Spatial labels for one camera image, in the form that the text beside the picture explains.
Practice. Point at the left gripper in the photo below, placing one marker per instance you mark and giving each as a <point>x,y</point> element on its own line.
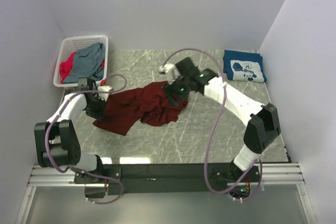
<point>94,108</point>

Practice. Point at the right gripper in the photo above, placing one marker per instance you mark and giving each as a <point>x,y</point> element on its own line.
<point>172,95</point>

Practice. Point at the dark red t shirt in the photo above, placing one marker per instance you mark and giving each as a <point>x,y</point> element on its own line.
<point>149,105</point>

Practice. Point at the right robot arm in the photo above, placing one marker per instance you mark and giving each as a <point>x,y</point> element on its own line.
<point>261,121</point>

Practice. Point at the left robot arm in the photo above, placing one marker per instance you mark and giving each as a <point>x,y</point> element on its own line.
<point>57,137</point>

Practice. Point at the grey blue t shirt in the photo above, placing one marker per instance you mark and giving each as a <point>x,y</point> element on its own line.
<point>87,63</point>

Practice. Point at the pink red t shirt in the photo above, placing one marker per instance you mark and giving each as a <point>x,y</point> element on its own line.
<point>65,67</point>

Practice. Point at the white plastic laundry basket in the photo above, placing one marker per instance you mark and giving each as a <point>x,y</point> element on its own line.
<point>72,44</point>

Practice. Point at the folded blue t shirt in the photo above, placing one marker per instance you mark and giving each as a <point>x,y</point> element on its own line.
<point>243,66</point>

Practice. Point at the black base beam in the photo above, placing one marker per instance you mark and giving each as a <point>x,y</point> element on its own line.
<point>166,178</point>

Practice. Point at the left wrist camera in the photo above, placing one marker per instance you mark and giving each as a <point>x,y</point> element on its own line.
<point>104,90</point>

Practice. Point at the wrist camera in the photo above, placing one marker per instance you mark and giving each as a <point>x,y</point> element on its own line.
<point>104,90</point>
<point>170,71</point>

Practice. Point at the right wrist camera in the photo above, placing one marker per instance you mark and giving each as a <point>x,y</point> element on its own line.
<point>170,71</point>

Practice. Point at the aluminium rail frame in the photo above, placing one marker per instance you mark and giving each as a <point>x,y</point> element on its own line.
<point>273,174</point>

